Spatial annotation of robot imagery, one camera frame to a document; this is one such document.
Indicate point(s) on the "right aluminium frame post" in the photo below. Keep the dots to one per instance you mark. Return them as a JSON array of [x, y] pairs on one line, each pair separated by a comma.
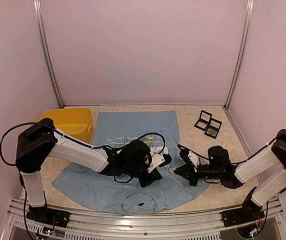
[[241, 53]]

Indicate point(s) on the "black display box right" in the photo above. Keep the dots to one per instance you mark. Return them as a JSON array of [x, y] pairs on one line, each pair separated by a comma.
[[213, 124]]

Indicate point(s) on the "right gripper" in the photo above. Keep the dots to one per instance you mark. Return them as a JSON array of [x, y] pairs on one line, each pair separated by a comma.
[[187, 171]]

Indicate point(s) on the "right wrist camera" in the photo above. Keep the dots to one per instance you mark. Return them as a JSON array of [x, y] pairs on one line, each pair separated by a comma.
[[188, 156]]

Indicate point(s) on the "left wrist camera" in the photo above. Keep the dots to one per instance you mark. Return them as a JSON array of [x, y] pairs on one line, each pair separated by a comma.
[[160, 158]]

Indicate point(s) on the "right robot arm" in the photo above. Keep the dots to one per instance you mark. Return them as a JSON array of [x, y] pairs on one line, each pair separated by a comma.
[[234, 175]]

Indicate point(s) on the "black display box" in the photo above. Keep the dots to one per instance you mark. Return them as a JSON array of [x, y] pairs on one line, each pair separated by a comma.
[[203, 121], [213, 124]]

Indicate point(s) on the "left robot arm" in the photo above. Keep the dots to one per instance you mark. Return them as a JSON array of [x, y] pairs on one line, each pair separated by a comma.
[[42, 139]]

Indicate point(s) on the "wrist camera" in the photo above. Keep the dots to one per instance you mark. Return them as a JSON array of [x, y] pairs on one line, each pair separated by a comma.
[[188, 156], [160, 158]]

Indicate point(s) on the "aluminium frame post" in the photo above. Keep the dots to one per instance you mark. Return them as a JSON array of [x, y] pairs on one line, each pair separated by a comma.
[[46, 52], [241, 53]]

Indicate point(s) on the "front aluminium rail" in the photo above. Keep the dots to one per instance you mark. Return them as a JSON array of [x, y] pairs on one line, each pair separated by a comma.
[[196, 225]]

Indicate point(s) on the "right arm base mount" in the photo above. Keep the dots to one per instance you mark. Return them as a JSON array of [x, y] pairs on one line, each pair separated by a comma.
[[239, 216]]

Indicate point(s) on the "silver round brooch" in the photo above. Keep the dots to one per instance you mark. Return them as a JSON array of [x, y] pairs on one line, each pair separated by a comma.
[[211, 132]]

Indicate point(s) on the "light blue printed t-shirt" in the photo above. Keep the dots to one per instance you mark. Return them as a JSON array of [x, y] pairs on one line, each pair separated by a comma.
[[124, 195]]

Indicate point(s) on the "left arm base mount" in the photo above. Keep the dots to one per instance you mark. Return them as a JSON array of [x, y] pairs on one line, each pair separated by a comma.
[[49, 216]]

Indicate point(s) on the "yellow plastic basket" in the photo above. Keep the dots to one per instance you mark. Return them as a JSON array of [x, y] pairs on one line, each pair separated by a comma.
[[76, 122]]

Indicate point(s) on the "black display box left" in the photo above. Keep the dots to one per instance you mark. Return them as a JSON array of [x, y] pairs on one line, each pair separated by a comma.
[[203, 121]]

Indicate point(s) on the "left aluminium frame post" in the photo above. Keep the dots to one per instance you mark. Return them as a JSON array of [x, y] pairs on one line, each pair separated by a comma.
[[46, 52]]

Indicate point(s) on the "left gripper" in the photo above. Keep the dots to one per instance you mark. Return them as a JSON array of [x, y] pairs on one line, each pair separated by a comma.
[[155, 176]]

